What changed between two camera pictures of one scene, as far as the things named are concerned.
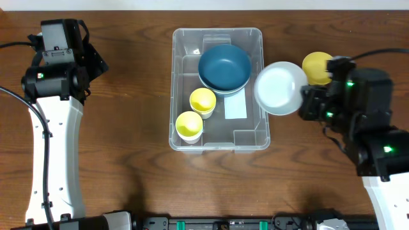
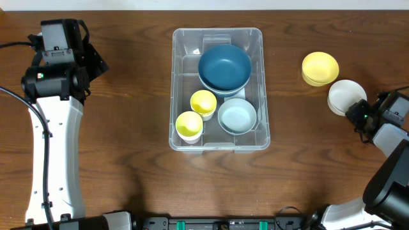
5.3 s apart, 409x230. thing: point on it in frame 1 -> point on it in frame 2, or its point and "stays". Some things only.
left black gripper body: x=94 y=59 stays
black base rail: x=250 y=222 stays
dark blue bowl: x=224 y=68 stays
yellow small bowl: x=314 y=64 stays
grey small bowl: x=277 y=88 -> x=237 y=116
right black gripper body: x=310 y=103 -> x=354 y=112
